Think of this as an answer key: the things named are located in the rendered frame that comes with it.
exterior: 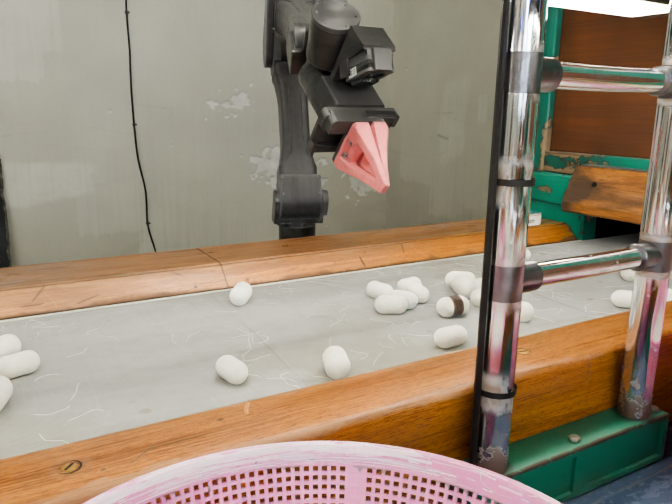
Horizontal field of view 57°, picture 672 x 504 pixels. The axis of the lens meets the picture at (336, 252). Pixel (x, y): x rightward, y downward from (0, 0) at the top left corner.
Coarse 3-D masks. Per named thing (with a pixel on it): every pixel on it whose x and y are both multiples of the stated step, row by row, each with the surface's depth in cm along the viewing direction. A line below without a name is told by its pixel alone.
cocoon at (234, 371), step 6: (222, 360) 46; (228, 360) 46; (234, 360) 46; (216, 366) 46; (222, 366) 46; (228, 366) 45; (234, 366) 45; (240, 366) 45; (246, 366) 46; (222, 372) 45; (228, 372) 45; (234, 372) 45; (240, 372) 45; (246, 372) 45; (228, 378) 45; (234, 378) 45; (240, 378) 45
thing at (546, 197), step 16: (544, 176) 103; (560, 176) 100; (544, 192) 103; (560, 192) 101; (544, 208) 104; (560, 208) 101; (576, 224) 99; (592, 224) 99; (608, 224) 103; (624, 224) 105; (592, 240) 98; (608, 240) 98; (624, 240) 99
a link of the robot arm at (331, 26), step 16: (320, 0) 72; (336, 0) 72; (320, 16) 70; (336, 16) 70; (352, 16) 71; (288, 32) 81; (320, 32) 70; (336, 32) 69; (288, 48) 81; (304, 48) 78; (320, 48) 71; (336, 48) 71; (288, 64) 82; (320, 64) 73
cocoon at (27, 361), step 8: (24, 352) 46; (32, 352) 47; (0, 360) 45; (8, 360) 45; (16, 360) 46; (24, 360) 46; (32, 360) 46; (0, 368) 45; (8, 368) 45; (16, 368) 45; (24, 368) 46; (32, 368) 46; (8, 376) 45; (16, 376) 46
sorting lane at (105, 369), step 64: (0, 320) 58; (64, 320) 58; (128, 320) 59; (192, 320) 59; (256, 320) 59; (320, 320) 60; (384, 320) 60; (448, 320) 60; (576, 320) 61; (64, 384) 45; (128, 384) 45; (192, 384) 46; (256, 384) 46; (0, 448) 37
